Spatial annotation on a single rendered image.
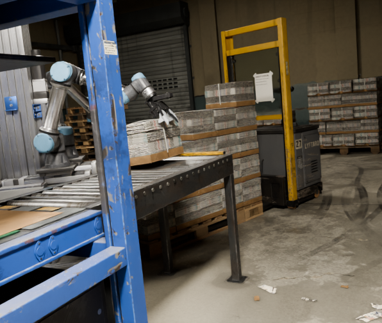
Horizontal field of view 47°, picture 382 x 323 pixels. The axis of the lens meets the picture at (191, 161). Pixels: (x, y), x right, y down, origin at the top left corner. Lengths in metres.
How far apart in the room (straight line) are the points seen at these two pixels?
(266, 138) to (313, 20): 5.60
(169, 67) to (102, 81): 9.73
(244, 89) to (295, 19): 6.05
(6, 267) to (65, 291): 0.17
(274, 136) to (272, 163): 0.28
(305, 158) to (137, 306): 3.44
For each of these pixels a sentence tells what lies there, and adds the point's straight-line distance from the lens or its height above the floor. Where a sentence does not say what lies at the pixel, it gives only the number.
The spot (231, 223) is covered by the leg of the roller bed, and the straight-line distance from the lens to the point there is 2.78.
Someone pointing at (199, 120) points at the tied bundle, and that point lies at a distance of 3.68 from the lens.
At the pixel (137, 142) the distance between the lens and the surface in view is 2.42.
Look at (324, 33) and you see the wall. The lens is 9.93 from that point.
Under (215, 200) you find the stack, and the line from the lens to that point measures 3.84.
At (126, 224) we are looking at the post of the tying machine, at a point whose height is 0.77.
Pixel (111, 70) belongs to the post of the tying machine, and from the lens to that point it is 1.40.
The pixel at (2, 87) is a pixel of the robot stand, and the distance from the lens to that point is 3.06.
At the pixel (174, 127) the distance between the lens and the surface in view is 2.65.
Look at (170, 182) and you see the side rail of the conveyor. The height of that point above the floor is 0.78.
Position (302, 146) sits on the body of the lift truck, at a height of 0.59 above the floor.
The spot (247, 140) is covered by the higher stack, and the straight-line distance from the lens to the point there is 4.17.
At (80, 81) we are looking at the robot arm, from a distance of 2.77.
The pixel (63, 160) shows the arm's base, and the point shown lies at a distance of 2.84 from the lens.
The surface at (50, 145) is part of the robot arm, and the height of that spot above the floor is 0.96.
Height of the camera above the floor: 1.13
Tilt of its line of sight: 7 degrees down
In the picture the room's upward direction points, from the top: 5 degrees counter-clockwise
